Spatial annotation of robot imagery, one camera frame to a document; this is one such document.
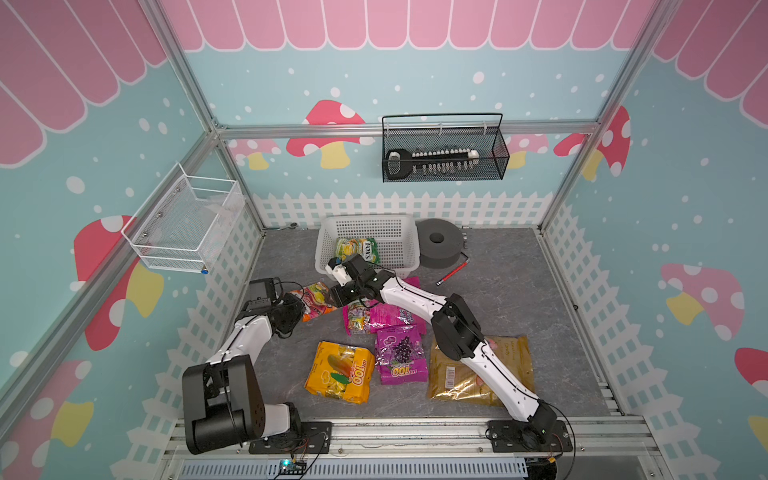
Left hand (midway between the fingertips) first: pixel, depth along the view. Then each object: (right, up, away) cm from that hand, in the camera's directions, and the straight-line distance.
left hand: (307, 309), depth 90 cm
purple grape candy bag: (+28, -12, -8) cm, 32 cm away
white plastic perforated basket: (+28, +24, +26) cm, 45 cm away
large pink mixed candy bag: (+18, -3, +1) cm, 18 cm away
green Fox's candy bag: (+16, +19, +22) cm, 33 cm away
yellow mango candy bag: (+12, -15, -11) cm, 22 cm away
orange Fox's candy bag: (+1, +2, +6) cm, 6 cm away
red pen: (+47, +10, +17) cm, 51 cm away
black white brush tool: (+28, +44, -1) cm, 52 cm away
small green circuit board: (+1, -36, -18) cm, 40 cm away
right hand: (+6, +3, +7) cm, 9 cm away
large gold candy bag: (+42, -18, -9) cm, 46 cm away
